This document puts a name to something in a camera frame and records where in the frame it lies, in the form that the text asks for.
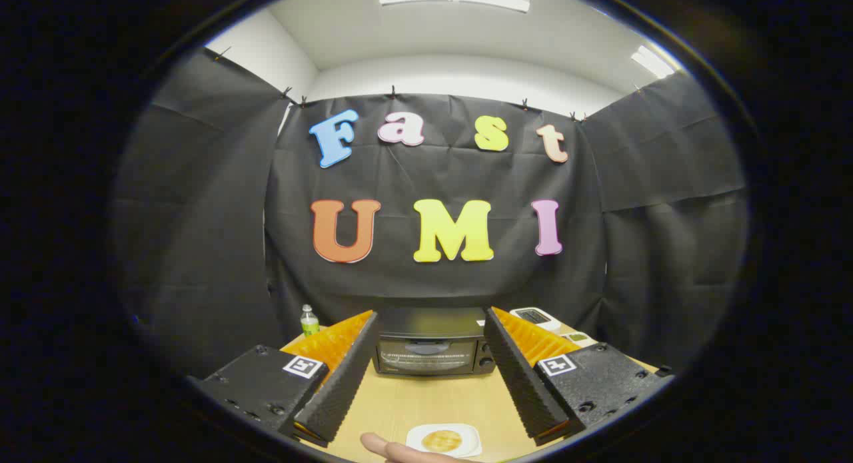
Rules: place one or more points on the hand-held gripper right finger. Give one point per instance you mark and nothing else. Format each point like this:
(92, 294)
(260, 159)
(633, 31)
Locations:
(523, 376)

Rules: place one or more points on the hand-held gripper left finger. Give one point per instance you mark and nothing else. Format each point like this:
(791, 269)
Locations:
(343, 376)

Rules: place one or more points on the black toaster oven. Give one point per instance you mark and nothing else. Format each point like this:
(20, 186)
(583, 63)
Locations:
(433, 326)

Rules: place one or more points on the golden bread bun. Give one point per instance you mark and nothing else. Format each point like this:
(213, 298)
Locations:
(442, 440)

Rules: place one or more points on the white pop-up toaster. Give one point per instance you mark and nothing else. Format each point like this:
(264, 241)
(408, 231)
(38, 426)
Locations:
(533, 316)

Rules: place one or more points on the green label plastic bottle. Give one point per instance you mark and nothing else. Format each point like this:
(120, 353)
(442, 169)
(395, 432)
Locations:
(309, 324)

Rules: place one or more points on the white divided snack dish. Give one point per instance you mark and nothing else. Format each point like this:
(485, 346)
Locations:
(578, 337)

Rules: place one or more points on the white plate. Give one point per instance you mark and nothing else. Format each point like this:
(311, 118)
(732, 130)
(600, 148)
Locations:
(472, 442)

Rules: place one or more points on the small ceiling light panel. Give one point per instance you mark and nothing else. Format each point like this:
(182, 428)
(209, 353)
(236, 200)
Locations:
(652, 62)

